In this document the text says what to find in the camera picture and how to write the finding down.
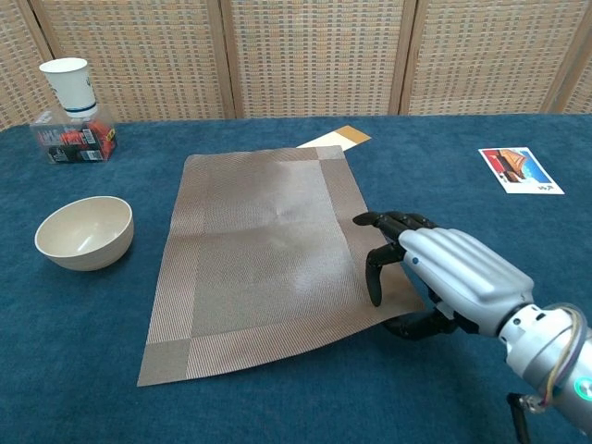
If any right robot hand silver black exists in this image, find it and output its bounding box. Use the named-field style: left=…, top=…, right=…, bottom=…
left=352, top=211, right=536, bottom=341

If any beige woven placemat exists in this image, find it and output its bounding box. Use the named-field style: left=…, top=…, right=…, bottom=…
left=136, top=144, right=426, bottom=388

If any beige round bowl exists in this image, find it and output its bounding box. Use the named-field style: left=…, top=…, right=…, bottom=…
left=34, top=195, right=136, bottom=272

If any colourful picture postcard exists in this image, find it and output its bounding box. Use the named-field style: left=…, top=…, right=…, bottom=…
left=478, top=146, right=566, bottom=196

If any tan white bookmark with tassel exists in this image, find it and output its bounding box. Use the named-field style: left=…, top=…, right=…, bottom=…
left=295, top=125, right=373, bottom=152

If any woven bamboo folding screen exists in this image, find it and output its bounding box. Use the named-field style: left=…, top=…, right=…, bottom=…
left=0, top=0, right=592, bottom=129

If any white paper cup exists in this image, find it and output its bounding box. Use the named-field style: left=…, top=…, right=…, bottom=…
left=39, top=57, right=97, bottom=119

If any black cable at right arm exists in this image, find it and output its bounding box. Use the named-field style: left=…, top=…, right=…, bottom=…
left=506, top=391, right=533, bottom=444

